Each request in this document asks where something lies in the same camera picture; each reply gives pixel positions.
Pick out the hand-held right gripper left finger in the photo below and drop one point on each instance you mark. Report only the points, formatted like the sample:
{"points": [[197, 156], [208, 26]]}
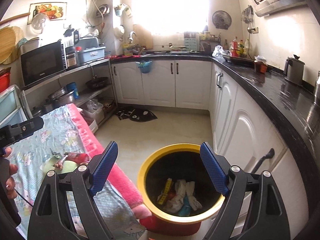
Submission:
{"points": [[103, 170]]}

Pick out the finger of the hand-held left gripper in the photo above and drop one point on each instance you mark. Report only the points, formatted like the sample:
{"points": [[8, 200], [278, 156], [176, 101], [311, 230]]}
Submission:
{"points": [[27, 127]]}

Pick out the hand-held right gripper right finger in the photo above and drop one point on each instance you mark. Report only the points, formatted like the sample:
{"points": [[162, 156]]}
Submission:
{"points": [[213, 172]]}

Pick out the red snack wrapper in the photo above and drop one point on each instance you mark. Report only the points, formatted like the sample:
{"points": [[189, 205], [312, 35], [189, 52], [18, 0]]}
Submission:
{"points": [[77, 157]]}

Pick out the white tissue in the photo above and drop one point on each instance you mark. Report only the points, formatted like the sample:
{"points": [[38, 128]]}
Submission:
{"points": [[191, 192]]}

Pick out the green candy wrapper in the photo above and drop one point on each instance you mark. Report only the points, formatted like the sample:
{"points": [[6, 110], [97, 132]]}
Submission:
{"points": [[54, 153]]}

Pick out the yellow-rimmed bin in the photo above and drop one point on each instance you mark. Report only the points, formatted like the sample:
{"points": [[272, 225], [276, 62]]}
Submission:
{"points": [[141, 180]]}

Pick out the white wrapper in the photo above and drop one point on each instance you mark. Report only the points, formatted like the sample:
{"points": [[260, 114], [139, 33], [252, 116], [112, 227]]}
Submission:
{"points": [[178, 190]]}

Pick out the brown candy bar wrapper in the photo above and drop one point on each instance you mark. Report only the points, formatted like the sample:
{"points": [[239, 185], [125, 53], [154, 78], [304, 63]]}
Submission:
{"points": [[61, 162]]}

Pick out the red crinkled wrapper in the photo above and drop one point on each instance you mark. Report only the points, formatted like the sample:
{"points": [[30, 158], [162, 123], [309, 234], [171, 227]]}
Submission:
{"points": [[171, 195]]}

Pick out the yellow wrapper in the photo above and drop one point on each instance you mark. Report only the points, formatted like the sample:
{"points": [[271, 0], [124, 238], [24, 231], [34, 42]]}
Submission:
{"points": [[165, 192]]}

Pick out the person's left hand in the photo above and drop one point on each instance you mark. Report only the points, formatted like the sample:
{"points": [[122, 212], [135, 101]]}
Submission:
{"points": [[13, 171]]}

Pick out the printed cartoon blanket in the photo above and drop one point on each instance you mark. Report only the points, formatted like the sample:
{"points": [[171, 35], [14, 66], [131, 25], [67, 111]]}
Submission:
{"points": [[45, 140]]}

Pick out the plastic drawer cabinet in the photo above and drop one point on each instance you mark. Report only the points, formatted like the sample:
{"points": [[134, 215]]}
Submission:
{"points": [[10, 107]]}

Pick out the steel pot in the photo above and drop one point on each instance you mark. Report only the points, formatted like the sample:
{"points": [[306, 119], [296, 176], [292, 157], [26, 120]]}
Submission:
{"points": [[60, 100]]}

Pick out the red basin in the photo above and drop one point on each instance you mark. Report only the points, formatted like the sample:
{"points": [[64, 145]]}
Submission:
{"points": [[4, 82]]}

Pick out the clear storage box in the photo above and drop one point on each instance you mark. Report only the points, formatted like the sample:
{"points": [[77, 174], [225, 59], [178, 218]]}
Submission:
{"points": [[93, 112]]}

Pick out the blue can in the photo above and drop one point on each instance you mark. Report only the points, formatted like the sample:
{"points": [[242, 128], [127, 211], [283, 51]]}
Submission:
{"points": [[73, 90]]}

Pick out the black floor mat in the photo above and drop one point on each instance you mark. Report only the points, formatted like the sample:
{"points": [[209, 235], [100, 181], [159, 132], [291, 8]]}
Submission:
{"points": [[140, 116]]}

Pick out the black microwave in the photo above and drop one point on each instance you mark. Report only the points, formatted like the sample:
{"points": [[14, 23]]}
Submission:
{"points": [[41, 63]]}

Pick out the red stool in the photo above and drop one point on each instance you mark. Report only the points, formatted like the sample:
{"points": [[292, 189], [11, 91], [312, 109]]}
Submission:
{"points": [[160, 226]]}

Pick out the white pot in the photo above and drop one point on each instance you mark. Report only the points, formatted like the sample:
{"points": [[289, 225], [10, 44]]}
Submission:
{"points": [[30, 45]]}

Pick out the black wok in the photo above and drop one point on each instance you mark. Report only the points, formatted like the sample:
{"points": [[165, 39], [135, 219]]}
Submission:
{"points": [[97, 83]]}

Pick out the teal spatula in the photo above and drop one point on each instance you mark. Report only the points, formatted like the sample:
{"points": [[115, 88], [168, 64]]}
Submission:
{"points": [[22, 42]]}

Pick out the round bamboo tray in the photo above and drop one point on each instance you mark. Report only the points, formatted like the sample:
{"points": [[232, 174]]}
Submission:
{"points": [[8, 43]]}

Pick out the steel shelf rack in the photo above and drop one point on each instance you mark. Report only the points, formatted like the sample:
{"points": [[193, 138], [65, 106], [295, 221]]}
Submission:
{"points": [[87, 63]]}

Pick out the black blender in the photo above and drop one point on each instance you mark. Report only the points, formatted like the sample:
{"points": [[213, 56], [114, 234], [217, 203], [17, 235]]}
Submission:
{"points": [[72, 42]]}

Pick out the blue grey plastic box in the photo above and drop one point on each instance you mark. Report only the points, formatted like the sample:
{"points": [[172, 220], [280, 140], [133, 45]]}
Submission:
{"points": [[91, 52]]}

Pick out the white small fan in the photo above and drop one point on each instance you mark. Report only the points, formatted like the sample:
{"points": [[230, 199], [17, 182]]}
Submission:
{"points": [[40, 23]]}

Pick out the wooden rolling pin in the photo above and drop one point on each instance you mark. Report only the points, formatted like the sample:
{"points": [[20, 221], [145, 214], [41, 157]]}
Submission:
{"points": [[15, 18]]}

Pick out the blue hanging basket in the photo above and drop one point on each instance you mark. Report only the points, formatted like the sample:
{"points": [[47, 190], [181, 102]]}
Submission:
{"points": [[144, 67]]}

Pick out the black stove tray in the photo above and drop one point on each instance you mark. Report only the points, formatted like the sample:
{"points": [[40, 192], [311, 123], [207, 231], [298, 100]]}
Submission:
{"points": [[237, 60]]}

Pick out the brown jar white lid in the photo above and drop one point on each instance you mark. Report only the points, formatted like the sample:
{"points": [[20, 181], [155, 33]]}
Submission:
{"points": [[260, 66]]}

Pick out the clear plastic bag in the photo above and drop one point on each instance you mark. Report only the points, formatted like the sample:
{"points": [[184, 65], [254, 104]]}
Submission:
{"points": [[221, 51]]}

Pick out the yellow sponge pack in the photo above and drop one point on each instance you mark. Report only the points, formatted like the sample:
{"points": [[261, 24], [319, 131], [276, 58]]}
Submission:
{"points": [[128, 49]]}

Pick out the red bottle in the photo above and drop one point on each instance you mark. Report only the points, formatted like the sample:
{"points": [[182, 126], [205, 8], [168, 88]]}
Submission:
{"points": [[234, 48]]}

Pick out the yellow bottle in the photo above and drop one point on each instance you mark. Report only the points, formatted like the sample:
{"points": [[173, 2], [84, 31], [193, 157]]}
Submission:
{"points": [[241, 50]]}

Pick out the white bottle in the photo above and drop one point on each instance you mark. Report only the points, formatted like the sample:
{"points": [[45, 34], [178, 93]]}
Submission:
{"points": [[247, 50]]}

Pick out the grey electric kettle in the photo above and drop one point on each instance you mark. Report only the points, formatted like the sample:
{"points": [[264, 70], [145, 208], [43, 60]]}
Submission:
{"points": [[293, 71]]}

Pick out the white hanging colander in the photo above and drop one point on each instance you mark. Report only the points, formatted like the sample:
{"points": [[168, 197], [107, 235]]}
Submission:
{"points": [[119, 32]]}

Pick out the steel kettle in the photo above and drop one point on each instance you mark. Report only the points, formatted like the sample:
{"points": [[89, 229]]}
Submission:
{"points": [[317, 87]]}

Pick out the steel faucet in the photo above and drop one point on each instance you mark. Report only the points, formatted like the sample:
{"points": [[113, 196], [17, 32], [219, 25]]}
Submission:
{"points": [[132, 36]]}

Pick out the hanging steel basins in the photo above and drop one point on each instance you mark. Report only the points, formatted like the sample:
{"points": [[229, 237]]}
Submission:
{"points": [[103, 9]]}

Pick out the wooden cutting board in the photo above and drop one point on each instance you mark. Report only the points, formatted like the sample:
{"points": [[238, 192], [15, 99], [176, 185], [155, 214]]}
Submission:
{"points": [[146, 36]]}

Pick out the small hanging utensils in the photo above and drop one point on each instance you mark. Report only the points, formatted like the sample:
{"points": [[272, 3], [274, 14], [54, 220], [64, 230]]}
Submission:
{"points": [[248, 17]]}

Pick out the window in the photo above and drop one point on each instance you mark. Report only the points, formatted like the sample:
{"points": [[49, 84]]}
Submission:
{"points": [[172, 5]]}

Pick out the fruit wall picture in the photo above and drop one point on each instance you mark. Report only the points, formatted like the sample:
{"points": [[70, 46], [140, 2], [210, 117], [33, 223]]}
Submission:
{"points": [[50, 10]]}

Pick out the wall socket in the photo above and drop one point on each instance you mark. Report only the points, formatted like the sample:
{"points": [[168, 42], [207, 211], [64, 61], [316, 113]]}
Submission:
{"points": [[254, 30]]}

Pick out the teal wall holder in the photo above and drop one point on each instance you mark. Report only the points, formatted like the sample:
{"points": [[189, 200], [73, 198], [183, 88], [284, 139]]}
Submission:
{"points": [[120, 10]]}

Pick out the grey wall fan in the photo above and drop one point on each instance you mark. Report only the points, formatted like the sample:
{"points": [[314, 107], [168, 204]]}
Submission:
{"points": [[221, 19]]}

